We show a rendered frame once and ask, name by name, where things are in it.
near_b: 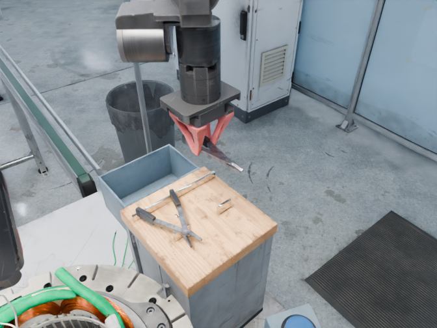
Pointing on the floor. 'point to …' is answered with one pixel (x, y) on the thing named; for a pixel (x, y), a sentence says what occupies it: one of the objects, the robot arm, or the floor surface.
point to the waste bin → (129, 153)
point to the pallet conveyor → (75, 172)
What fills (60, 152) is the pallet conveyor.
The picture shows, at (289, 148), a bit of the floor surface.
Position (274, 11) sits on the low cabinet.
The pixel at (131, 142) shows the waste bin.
